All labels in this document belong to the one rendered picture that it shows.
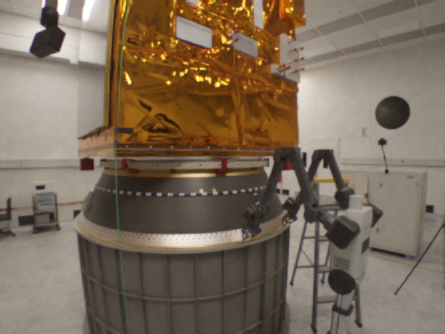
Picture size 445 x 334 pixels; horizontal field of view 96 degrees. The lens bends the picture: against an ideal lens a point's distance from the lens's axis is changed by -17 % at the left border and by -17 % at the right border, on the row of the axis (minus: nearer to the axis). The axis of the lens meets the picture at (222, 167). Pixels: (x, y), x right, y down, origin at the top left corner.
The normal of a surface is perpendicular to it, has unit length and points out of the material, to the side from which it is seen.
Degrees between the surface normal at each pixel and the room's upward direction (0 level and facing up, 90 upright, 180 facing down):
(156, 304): 90
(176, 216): 62
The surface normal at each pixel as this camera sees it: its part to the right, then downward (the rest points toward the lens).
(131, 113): 0.52, 0.01
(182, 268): 0.13, 0.04
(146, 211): -0.12, -0.43
